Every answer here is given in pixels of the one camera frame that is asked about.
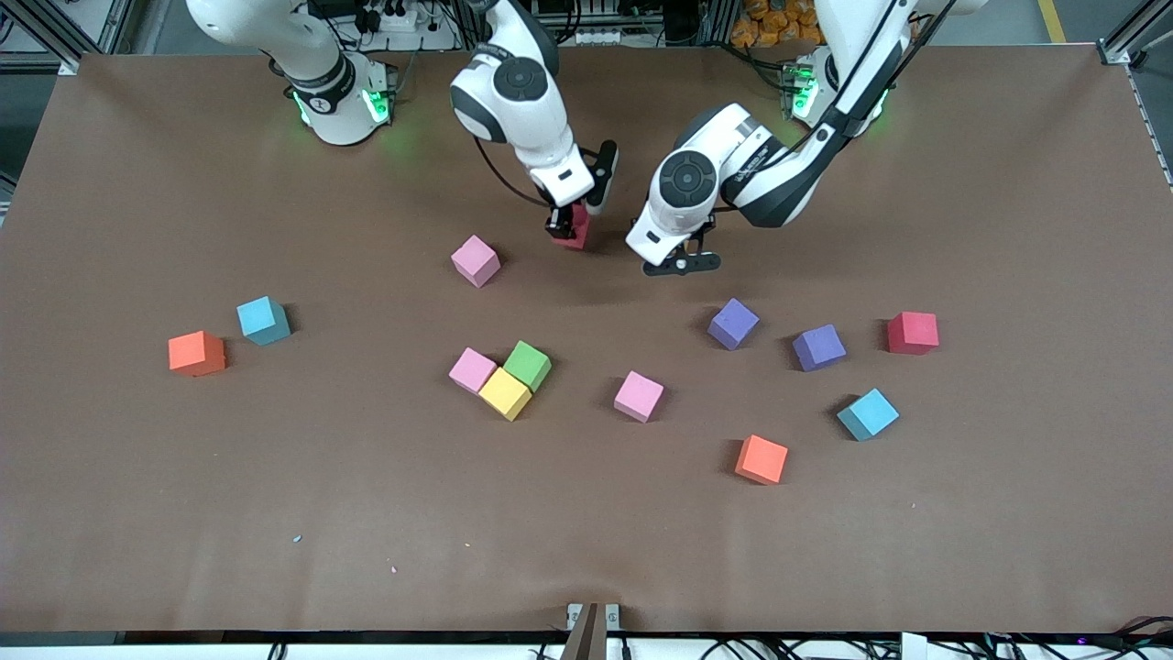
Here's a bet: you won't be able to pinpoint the crimson foam cube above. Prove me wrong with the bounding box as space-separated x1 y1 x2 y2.
553 203 590 250
886 311 940 356

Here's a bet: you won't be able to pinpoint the purple foam cube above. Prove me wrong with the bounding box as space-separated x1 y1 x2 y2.
792 324 848 373
707 297 761 351

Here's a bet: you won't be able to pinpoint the pink foam cube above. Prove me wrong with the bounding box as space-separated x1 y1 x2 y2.
613 370 665 424
448 346 498 395
451 235 502 289

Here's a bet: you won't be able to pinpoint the green foam cube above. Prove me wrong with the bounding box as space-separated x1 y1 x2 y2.
502 340 553 393

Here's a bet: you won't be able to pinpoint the yellow foam cube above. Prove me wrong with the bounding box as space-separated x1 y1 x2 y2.
478 367 533 423

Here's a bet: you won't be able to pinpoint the black equipment rack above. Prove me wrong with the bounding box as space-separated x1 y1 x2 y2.
550 0 725 49

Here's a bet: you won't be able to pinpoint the orange foam cube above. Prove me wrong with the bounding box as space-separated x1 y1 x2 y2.
734 434 789 486
168 330 227 378

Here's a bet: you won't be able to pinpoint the blue foam cube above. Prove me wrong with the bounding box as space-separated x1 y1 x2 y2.
837 388 901 443
236 295 292 347

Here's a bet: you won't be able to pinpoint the white power strip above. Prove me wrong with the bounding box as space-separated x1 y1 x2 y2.
353 0 459 51

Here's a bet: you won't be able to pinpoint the orange snack bags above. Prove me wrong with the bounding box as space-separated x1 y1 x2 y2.
730 0 830 49

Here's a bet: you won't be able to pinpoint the metal table edge bracket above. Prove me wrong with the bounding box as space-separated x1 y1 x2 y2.
566 602 621 632

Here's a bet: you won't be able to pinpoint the brown mounting post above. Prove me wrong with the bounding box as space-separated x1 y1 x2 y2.
561 602 608 660

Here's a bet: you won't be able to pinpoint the aluminium frame profile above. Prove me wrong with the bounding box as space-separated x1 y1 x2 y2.
1095 0 1173 70
0 0 138 76

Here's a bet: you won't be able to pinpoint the aluminium table side rail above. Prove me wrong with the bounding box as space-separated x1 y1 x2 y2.
1125 64 1173 193

